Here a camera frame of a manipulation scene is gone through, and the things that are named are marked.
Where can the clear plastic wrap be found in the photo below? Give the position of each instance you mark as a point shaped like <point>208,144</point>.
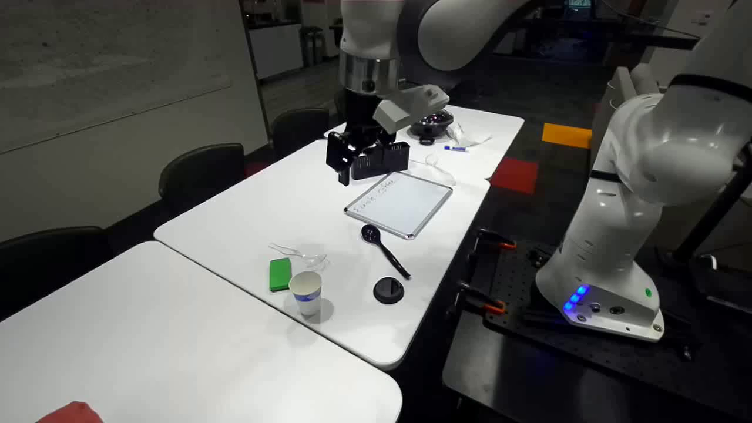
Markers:
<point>474,130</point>

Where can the black stand pole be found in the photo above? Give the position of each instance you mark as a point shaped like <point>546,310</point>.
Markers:
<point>708,214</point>

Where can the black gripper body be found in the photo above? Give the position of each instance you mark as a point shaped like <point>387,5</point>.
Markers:
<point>363,117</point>

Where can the silver metal tray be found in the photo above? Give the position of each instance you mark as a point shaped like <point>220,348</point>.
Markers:
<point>400,206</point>

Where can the yellow box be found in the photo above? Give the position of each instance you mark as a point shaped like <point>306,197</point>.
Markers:
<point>567,134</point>

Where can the black bowl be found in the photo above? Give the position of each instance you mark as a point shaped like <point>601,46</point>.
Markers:
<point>434,122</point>

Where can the clear plastic bag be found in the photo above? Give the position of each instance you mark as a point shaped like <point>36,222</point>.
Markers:
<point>306,253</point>

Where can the white background cabinet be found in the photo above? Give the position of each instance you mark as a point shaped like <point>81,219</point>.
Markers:
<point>276,47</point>

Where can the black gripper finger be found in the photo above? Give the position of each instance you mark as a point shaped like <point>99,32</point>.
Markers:
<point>340,152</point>
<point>363,159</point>

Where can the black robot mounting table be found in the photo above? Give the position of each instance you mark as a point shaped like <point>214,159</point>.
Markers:
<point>548,368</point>

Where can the red cloth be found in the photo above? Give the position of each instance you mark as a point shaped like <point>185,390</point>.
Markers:
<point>73,414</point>

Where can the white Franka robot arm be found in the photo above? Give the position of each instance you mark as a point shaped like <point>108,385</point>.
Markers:
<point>625,156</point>

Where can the red box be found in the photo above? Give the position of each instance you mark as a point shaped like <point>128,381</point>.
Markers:
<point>516,174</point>

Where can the black plastic spoon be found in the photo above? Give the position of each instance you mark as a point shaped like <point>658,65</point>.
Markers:
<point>369,231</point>

